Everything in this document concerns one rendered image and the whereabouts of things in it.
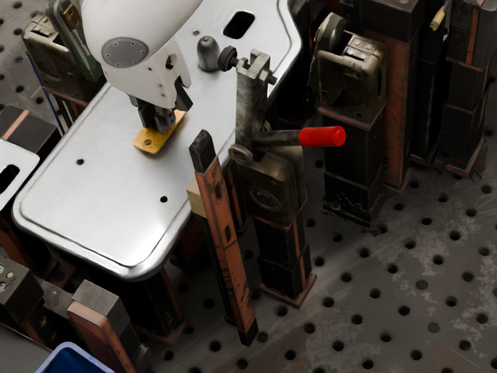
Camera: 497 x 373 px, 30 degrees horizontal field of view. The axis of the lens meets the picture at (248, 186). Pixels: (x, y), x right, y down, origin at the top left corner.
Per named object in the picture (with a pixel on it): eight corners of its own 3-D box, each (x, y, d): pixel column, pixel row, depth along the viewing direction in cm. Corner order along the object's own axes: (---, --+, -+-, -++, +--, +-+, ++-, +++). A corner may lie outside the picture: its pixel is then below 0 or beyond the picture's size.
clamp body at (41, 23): (97, 137, 160) (38, -7, 131) (154, 161, 156) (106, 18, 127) (67, 177, 156) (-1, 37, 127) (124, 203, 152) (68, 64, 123)
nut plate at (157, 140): (165, 98, 123) (163, 92, 122) (189, 107, 122) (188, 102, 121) (131, 145, 119) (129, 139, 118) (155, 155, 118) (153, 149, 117)
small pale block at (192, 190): (235, 302, 140) (200, 166, 110) (255, 311, 139) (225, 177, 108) (223, 321, 138) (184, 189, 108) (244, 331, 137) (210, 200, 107)
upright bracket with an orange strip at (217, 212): (251, 326, 138) (202, 126, 96) (259, 331, 137) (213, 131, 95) (241, 343, 136) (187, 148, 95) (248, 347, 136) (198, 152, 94)
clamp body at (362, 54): (336, 169, 151) (329, 9, 120) (401, 195, 147) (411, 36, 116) (310, 212, 147) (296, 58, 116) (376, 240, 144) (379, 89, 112)
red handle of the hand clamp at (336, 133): (248, 121, 112) (345, 115, 100) (258, 133, 113) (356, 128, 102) (231, 146, 110) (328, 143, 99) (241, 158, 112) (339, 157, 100)
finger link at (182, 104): (204, 98, 110) (184, 109, 115) (154, 55, 108) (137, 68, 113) (199, 105, 110) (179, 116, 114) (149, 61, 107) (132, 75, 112)
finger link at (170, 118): (184, 92, 114) (192, 125, 119) (162, 83, 115) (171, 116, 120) (170, 111, 112) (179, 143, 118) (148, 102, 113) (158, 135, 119)
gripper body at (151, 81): (185, 17, 104) (200, 80, 114) (111, -10, 108) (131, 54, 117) (149, 64, 101) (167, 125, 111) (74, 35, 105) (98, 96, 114)
